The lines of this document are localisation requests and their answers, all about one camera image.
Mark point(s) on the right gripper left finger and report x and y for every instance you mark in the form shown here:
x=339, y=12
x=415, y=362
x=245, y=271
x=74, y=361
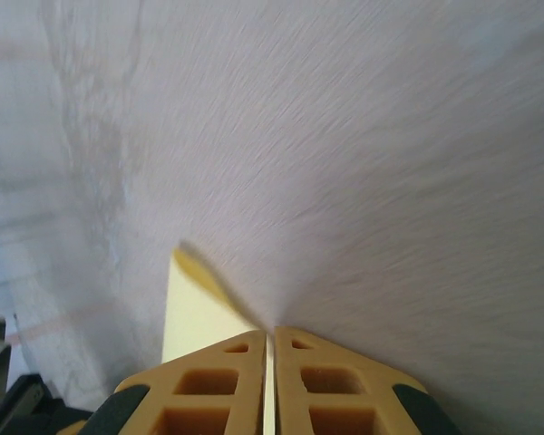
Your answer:
x=249, y=385

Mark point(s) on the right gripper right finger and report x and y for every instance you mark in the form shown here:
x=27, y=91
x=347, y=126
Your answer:
x=288, y=385

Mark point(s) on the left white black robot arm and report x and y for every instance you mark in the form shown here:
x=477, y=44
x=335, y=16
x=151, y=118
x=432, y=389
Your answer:
x=32, y=408

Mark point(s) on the yellow square paper sheet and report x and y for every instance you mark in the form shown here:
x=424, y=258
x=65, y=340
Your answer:
x=199, y=308

